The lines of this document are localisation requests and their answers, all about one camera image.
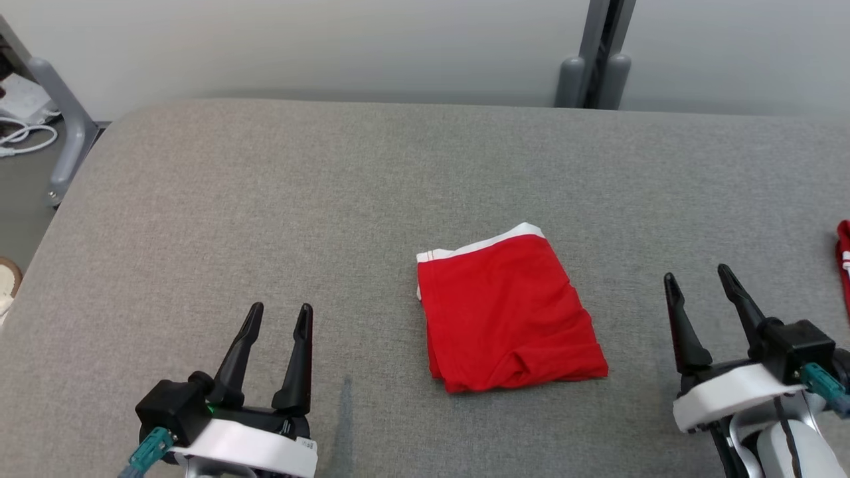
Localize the red jersey with white trim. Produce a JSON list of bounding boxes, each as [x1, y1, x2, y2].
[[835, 220, 850, 319]]

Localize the left camera cable teal plug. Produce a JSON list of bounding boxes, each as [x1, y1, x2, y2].
[[118, 427, 175, 478]]

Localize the grey metal truss post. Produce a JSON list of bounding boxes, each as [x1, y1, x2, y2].
[[554, 0, 637, 110]]

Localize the white cable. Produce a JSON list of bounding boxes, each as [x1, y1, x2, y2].
[[0, 116, 59, 158]]

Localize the right camera cable teal plug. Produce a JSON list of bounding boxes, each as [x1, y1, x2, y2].
[[799, 362, 850, 419]]

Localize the grey metal frame leg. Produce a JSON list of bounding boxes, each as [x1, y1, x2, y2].
[[27, 56, 100, 208]]

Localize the red shorts with white hem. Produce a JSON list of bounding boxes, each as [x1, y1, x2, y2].
[[416, 222, 609, 394]]

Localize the camera cable teal plug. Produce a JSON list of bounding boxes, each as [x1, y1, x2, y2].
[[118, 427, 175, 478], [799, 362, 850, 419]]

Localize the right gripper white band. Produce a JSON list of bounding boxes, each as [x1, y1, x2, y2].
[[664, 264, 808, 434]]

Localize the white power adapter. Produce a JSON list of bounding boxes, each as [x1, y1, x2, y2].
[[0, 73, 54, 123]]

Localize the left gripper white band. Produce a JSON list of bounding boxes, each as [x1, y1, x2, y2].
[[168, 302, 319, 478]]

